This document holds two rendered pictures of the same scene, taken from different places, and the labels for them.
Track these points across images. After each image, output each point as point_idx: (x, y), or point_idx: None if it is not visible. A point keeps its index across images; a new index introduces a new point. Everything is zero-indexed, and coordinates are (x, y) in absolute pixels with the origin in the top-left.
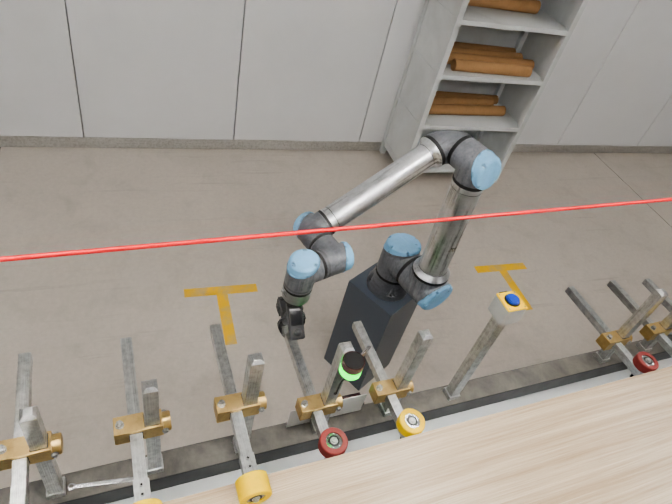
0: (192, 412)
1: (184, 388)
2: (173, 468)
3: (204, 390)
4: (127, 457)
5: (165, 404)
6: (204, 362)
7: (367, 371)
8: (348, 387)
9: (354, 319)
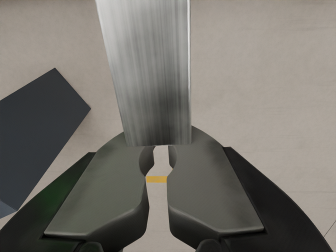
0: (228, 72)
1: (228, 97)
2: None
3: (211, 93)
4: (299, 35)
5: (249, 84)
6: (205, 119)
7: (33, 80)
8: (66, 73)
9: (30, 146)
